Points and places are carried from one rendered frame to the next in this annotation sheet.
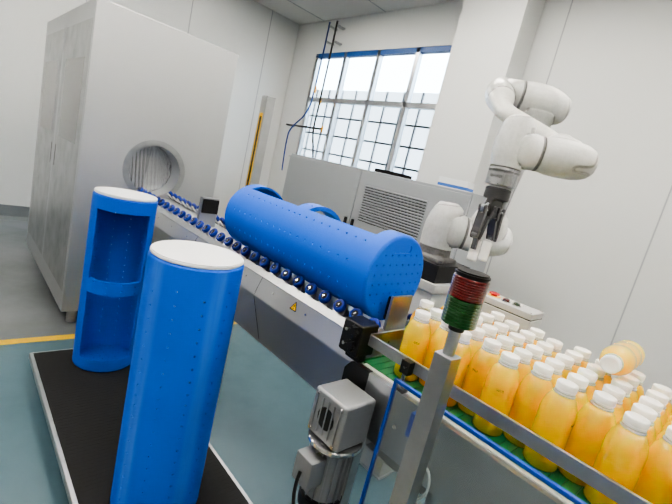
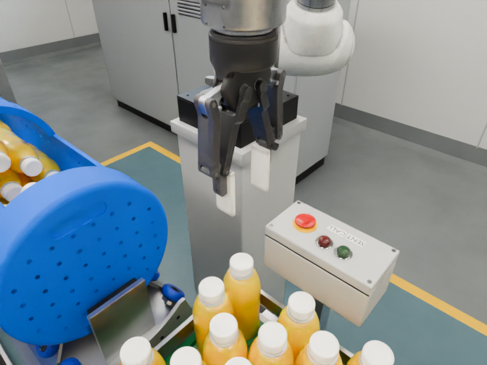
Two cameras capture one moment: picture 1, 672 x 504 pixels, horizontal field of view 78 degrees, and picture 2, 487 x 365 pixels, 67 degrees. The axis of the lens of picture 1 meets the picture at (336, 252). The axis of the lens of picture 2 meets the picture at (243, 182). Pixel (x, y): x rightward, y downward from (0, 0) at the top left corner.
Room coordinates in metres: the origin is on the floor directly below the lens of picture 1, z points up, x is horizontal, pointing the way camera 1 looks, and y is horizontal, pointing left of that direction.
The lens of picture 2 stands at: (0.87, -0.41, 1.53)
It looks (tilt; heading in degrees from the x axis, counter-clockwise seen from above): 35 degrees down; 357
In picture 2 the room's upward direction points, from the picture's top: straight up
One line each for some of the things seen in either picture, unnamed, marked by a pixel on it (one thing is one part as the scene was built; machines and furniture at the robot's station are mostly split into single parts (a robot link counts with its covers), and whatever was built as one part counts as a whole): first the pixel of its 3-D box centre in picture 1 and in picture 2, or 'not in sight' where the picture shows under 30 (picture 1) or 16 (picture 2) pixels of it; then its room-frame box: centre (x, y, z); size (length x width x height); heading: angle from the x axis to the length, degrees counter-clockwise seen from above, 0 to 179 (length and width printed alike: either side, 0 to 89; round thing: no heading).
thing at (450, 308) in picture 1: (461, 311); not in sight; (0.73, -0.25, 1.18); 0.06 x 0.06 x 0.05
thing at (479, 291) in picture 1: (468, 287); not in sight; (0.73, -0.25, 1.23); 0.06 x 0.06 x 0.04
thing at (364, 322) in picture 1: (359, 338); not in sight; (1.08, -0.12, 0.95); 0.10 x 0.07 x 0.10; 135
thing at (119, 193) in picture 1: (126, 194); not in sight; (1.99, 1.05, 1.03); 0.28 x 0.28 x 0.01
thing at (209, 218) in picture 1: (208, 212); not in sight; (2.19, 0.72, 1.00); 0.10 x 0.04 x 0.15; 135
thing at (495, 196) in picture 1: (494, 202); (243, 69); (1.28, -0.43, 1.39); 0.08 x 0.07 x 0.09; 135
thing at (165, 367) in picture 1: (175, 382); not in sight; (1.24, 0.41, 0.59); 0.28 x 0.28 x 0.88
